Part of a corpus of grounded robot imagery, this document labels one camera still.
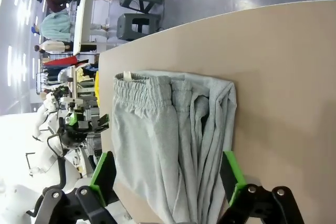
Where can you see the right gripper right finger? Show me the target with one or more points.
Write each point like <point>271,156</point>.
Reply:
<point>231,174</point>

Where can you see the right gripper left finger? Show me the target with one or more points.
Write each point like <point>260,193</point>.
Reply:
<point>103,174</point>

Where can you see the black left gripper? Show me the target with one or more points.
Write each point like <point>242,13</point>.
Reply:
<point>73,134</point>

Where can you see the grey training pants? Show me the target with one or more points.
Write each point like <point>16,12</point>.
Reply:
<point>157,129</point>

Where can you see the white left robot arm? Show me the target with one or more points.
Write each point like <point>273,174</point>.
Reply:
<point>71,174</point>

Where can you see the yellow panel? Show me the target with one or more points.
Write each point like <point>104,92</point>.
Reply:
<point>97,90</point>

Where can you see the red cloth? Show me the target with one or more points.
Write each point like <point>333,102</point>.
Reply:
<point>61,61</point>

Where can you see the person in white shirt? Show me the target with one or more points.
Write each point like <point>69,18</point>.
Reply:
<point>52,46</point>

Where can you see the person in teal hoodie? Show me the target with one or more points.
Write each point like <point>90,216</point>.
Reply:
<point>56,26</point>

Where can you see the small white table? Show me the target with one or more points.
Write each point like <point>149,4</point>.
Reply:
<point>81,11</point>

